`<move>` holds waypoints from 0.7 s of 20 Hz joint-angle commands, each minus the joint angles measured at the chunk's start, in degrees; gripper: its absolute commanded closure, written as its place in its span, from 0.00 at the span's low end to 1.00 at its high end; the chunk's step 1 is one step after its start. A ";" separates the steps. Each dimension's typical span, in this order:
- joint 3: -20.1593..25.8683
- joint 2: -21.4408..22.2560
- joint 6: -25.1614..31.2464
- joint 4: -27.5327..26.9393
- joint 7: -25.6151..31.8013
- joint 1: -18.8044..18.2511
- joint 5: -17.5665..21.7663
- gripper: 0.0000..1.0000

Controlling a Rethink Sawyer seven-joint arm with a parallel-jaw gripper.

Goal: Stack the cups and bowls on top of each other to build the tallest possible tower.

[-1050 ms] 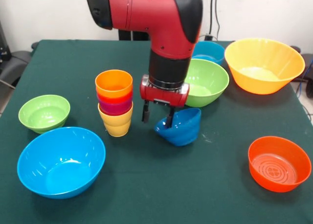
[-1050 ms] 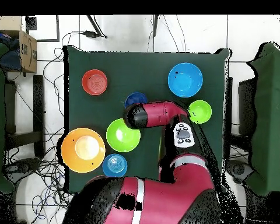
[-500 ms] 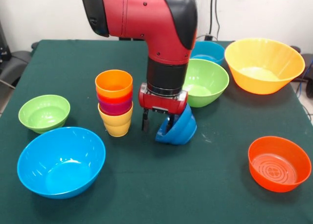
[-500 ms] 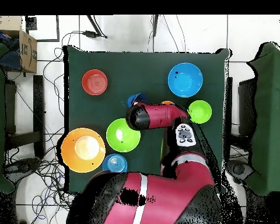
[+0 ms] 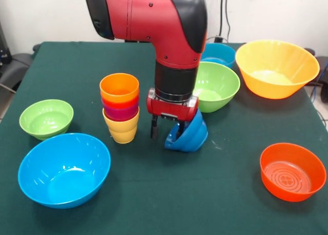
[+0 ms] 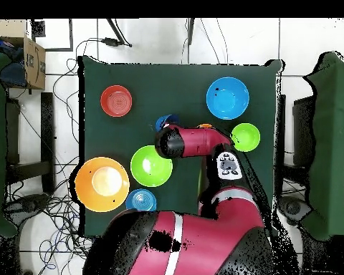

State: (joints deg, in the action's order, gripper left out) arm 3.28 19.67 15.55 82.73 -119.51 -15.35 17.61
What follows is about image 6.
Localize dark blue bag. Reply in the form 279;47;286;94
0;34;28;88

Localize tangled floor cables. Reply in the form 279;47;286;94
5;38;104;275

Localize dark green tablecloth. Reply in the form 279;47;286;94
78;55;285;238

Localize large green bowl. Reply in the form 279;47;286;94
130;145;173;188

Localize dark blue bowl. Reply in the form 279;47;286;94
155;113;181;133

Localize small light blue bowl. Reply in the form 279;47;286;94
125;188;158;213

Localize large light blue bowl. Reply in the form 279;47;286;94
205;76;250;120

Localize small green ribbed bowl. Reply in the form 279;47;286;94
230;122;261;153

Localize black power adapter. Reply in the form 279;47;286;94
101;37;133;48

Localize red plastic bowl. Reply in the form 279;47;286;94
100;85;133;118

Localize large yellow bowl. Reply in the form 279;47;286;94
75;156;130;213

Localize cardboard box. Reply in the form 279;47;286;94
0;19;47;90

